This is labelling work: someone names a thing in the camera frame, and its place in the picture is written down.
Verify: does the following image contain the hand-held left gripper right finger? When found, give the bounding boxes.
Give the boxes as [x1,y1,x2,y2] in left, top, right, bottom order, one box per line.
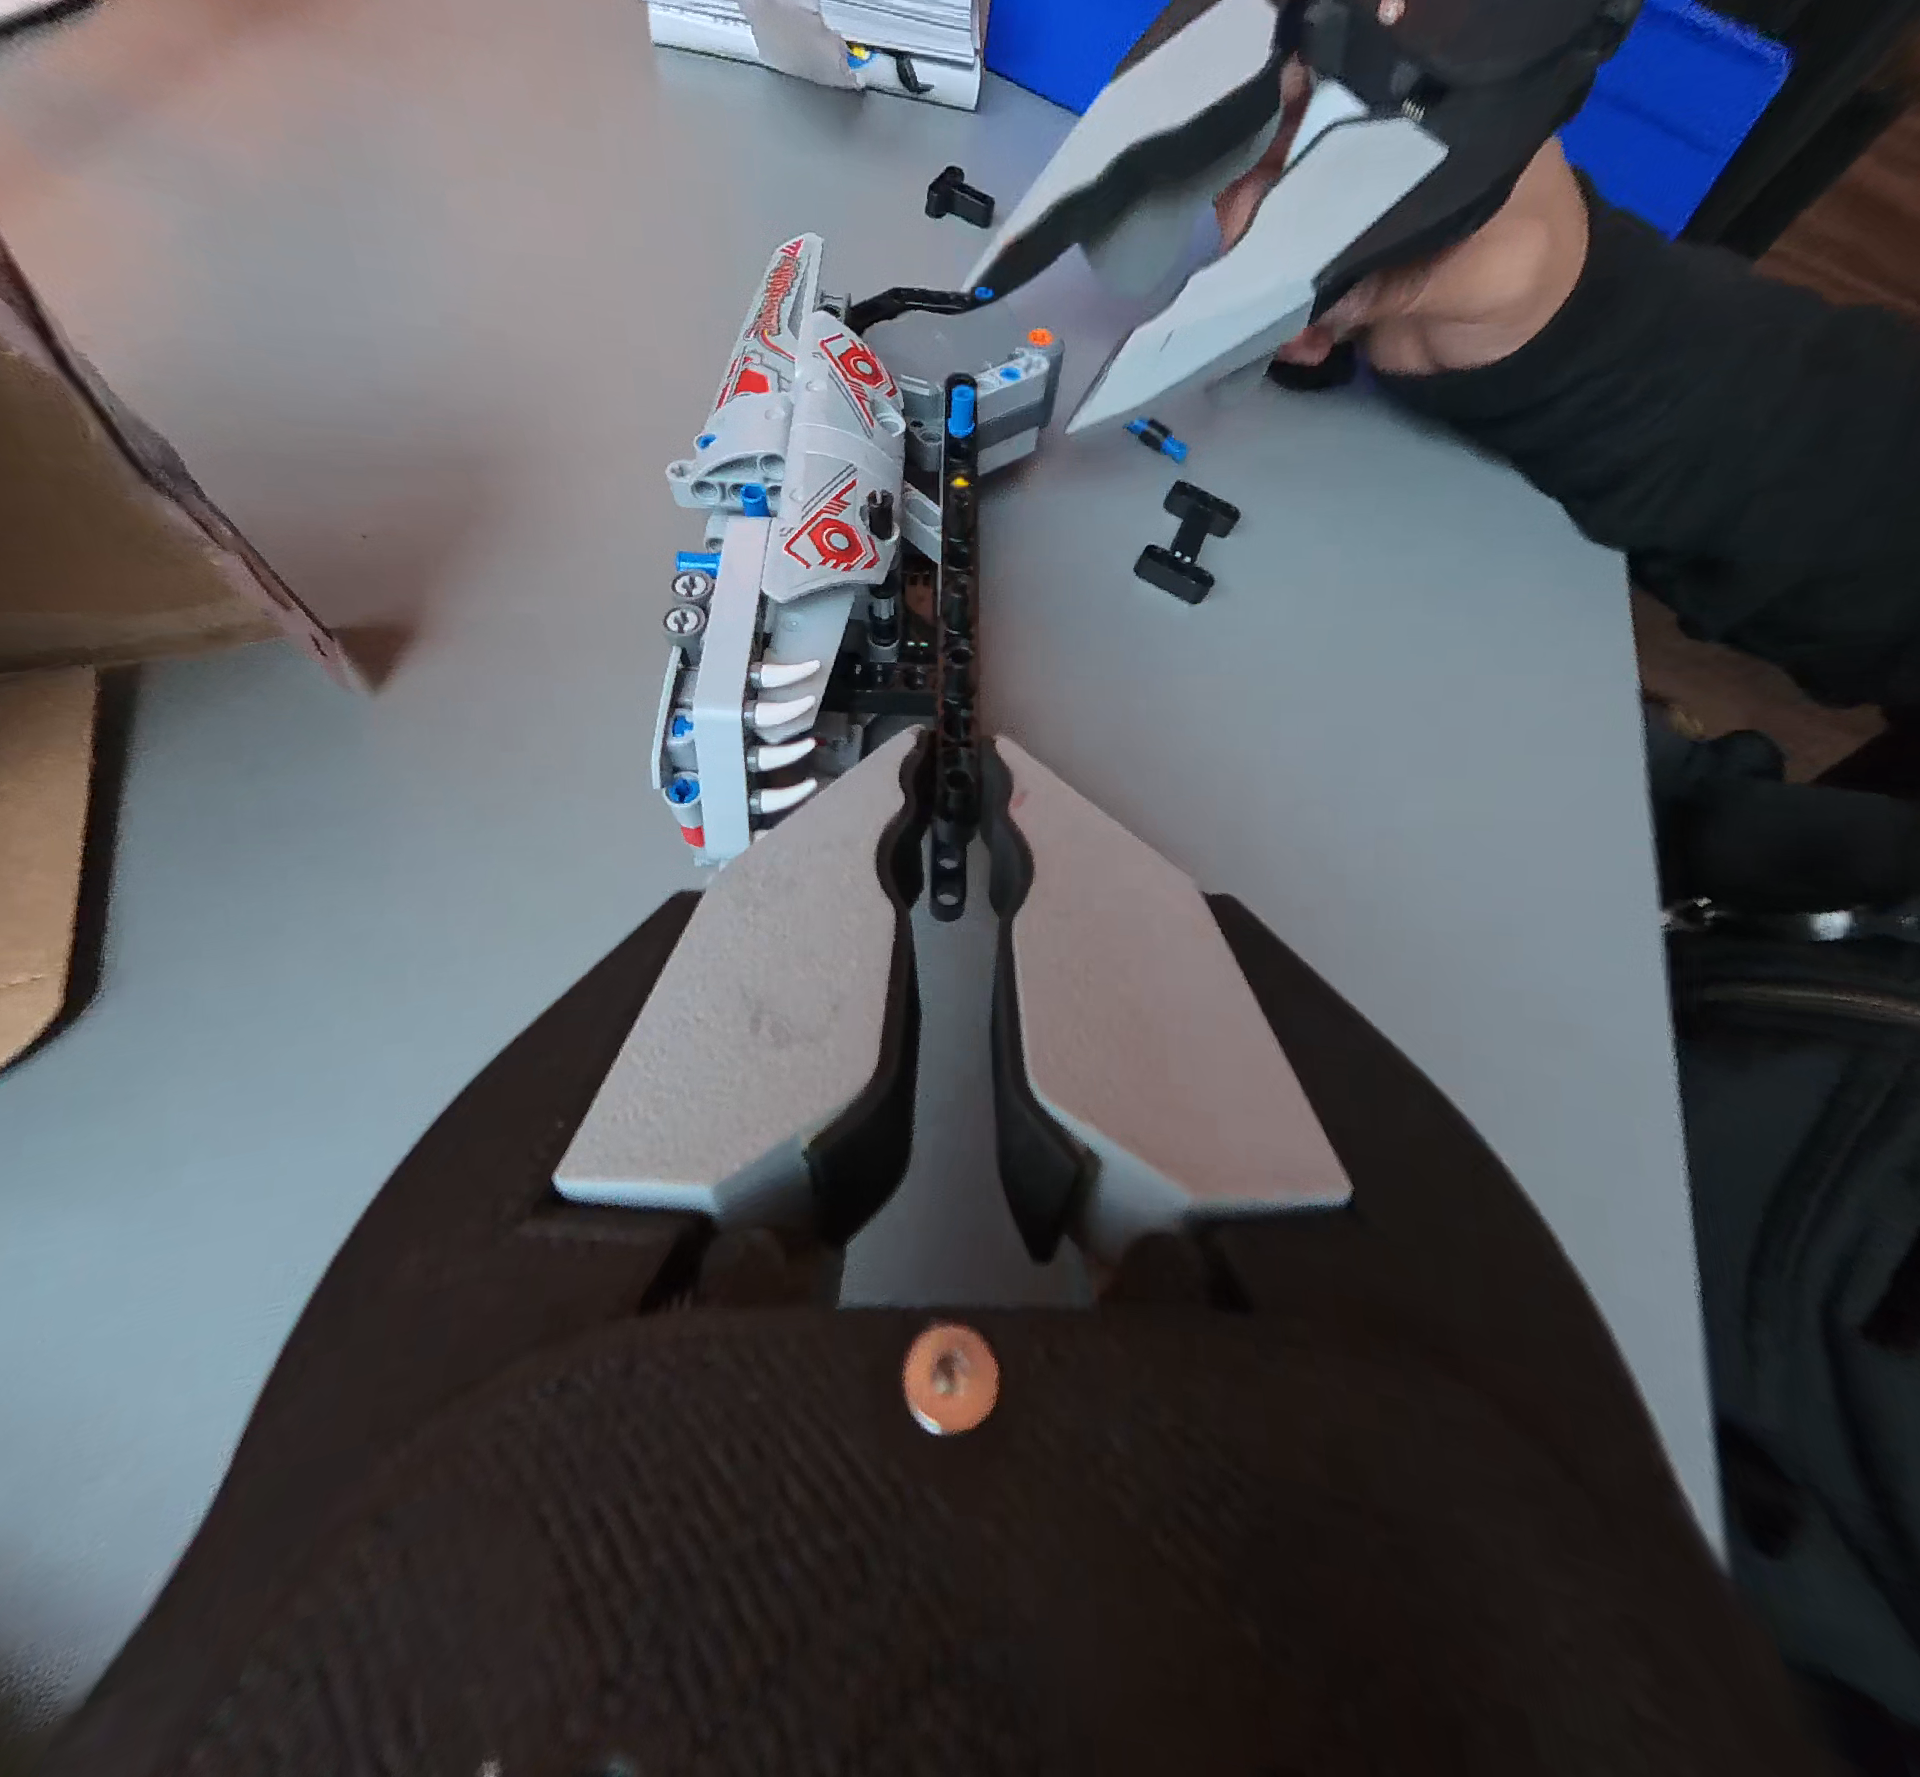
[991,737,1354,1264]

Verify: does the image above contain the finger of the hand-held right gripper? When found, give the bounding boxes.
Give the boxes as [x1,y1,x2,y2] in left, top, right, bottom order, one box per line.
[959,0,1287,298]
[1065,80,1450,438]

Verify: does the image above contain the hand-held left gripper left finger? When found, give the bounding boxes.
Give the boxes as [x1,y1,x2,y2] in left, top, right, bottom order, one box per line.
[553,731,935,1252]

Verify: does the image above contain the person's right forearm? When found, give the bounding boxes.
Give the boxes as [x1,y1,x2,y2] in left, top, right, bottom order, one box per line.
[1379,178,1920,715]

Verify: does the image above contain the black lego H connector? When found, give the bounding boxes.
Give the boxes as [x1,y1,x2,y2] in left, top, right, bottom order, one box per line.
[1131,480,1244,606]

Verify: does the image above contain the person's right hand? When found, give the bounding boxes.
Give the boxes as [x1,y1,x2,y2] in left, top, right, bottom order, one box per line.
[1287,162,1593,382]

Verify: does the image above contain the open cardboard box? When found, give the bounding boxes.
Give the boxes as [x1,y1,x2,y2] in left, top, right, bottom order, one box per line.
[0,232,406,1075]

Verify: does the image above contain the black lanyard with metal clip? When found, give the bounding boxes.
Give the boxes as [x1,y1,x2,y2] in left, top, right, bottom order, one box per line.
[1661,894,1920,953]

